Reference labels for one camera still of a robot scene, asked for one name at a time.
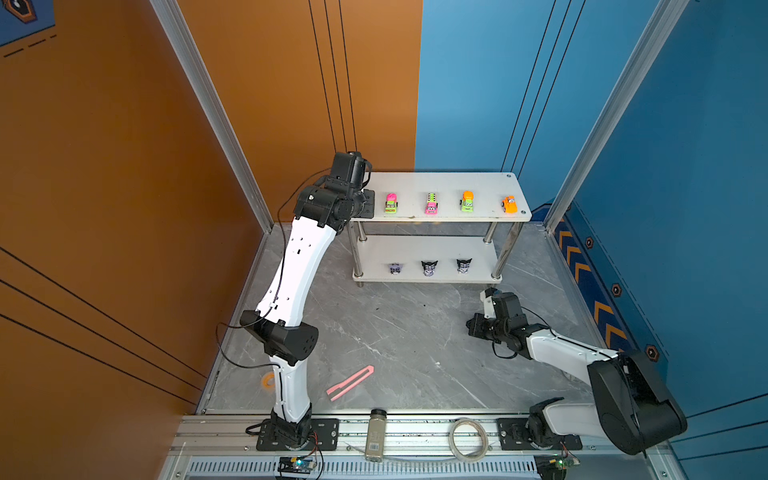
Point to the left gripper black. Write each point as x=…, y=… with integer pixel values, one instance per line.
x=367, y=208

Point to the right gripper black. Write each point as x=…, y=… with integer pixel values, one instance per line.
x=476, y=328

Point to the black purple robot toy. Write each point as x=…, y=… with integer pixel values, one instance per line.
x=463, y=265

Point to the orange toy car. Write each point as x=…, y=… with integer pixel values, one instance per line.
x=509, y=205

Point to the orange green toy truck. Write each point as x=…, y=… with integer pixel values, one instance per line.
x=467, y=202

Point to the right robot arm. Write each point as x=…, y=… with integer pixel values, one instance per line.
x=632, y=407

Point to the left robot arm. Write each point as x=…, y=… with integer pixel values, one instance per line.
x=322, y=212

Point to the white two-tier shelf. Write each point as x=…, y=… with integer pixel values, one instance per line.
x=495, y=200

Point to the pink plastic tongs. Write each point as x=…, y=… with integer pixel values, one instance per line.
x=339, y=390

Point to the right circuit board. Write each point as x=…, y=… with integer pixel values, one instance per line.
x=554, y=467

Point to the circuit board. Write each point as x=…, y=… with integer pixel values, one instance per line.
x=296, y=467
x=554, y=467

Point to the clear plastic bottle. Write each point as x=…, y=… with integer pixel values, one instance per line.
x=376, y=435

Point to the orange tape roll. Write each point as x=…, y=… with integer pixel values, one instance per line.
x=268, y=381

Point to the left circuit board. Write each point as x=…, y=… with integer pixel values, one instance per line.
x=296, y=467

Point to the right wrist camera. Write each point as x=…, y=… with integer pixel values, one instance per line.
x=488, y=302

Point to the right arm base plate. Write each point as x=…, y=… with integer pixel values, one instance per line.
x=510, y=433

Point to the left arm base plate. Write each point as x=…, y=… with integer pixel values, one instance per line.
x=323, y=430

